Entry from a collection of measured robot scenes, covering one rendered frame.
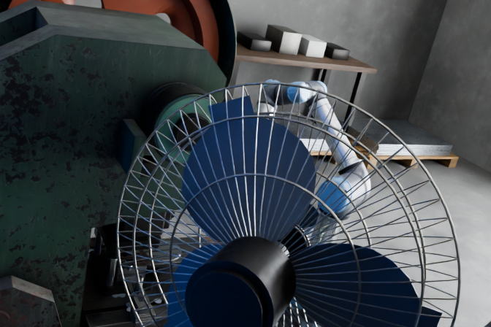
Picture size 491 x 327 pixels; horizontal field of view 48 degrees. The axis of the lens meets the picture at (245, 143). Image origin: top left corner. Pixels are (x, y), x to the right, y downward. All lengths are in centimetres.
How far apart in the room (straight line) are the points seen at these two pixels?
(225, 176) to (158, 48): 56
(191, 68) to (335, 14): 466
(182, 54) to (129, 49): 13
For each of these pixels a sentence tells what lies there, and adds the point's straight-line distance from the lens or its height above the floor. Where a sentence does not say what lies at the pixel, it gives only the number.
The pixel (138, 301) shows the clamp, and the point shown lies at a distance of 169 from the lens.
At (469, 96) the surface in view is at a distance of 660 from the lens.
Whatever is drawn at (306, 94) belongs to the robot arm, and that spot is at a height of 131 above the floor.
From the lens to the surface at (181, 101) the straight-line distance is 128.
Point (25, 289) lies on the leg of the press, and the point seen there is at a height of 88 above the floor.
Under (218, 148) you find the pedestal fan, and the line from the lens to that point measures 87.
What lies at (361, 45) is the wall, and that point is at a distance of 630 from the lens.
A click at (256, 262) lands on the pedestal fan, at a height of 138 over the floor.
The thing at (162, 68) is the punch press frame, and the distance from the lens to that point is 137.
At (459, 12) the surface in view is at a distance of 684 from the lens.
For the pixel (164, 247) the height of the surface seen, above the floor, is 79.
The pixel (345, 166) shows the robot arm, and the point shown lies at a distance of 201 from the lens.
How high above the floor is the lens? 178
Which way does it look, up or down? 20 degrees down
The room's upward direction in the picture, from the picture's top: 13 degrees clockwise
